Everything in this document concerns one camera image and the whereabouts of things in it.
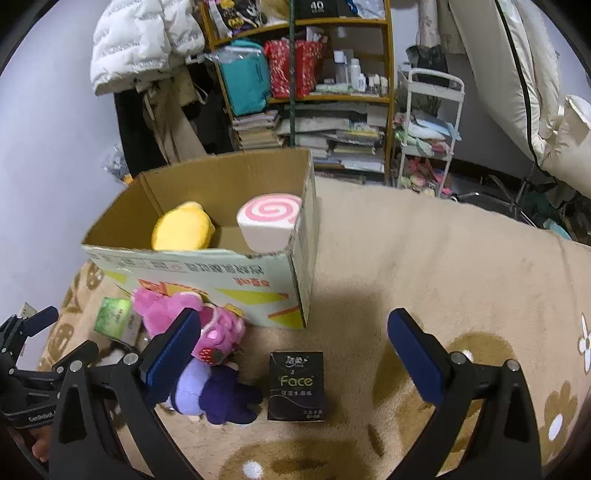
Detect purple haired plush doll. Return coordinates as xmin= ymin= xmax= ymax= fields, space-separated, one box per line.
xmin=166 ymin=358 xmax=263 ymax=425

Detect green tissue pack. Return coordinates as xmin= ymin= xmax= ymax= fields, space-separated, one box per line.
xmin=93 ymin=297 xmax=142 ymax=347

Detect beige patterned carpet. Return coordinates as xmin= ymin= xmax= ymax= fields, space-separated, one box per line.
xmin=36 ymin=174 xmax=591 ymax=480

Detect pink plush bear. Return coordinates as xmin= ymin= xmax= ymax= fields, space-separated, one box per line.
xmin=131 ymin=288 xmax=245 ymax=366

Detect black Face tissue pack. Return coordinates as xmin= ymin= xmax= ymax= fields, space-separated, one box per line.
xmin=267 ymin=351 xmax=327 ymax=423

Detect yellow plush toy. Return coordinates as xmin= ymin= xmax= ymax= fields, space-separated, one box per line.
xmin=151 ymin=201 xmax=215 ymax=251

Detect cardboard box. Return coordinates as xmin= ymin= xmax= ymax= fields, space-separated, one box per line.
xmin=82 ymin=148 xmax=320 ymax=329

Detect snack bags on floor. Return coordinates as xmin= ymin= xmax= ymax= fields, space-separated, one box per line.
xmin=102 ymin=144 xmax=133 ymax=185

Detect pink swirl roll cushion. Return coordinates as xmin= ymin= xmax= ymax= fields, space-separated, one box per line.
xmin=236 ymin=193 xmax=301 ymax=253

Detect beige coat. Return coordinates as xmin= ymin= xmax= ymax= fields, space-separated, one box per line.
xmin=143 ymin=79 xmax=207 ymax=164

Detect white rolling cart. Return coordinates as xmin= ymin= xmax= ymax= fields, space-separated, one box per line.
xmin=394 ymin=65 xmax=466 ymax=198

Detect stack of books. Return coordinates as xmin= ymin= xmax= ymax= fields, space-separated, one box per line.
xmin=231 ymin=110 xmax=283 ymax=150

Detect white puffer jacket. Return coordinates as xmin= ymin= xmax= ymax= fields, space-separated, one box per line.
xmin=90 ymin=0 xmax=205 ymax=96

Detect teal bag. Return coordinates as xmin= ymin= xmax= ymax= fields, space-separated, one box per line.
xmin=217 ymin=40 xmax=271 ymax=116

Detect wooden bookshelf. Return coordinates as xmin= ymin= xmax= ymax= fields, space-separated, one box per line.
xmin=199 ymin=1 xmax=394 ymax=179

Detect red gift bag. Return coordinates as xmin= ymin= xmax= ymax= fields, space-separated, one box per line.
xmin=263 ymin=39 xmax=328 ymax=99

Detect green pole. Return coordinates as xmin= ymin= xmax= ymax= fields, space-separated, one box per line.
xmin=288 ymin=0 xmax=297 ymax=148

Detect black box number 40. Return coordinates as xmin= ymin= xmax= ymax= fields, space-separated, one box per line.
xmin=294 ymin=0 xmax=339 ymax=20

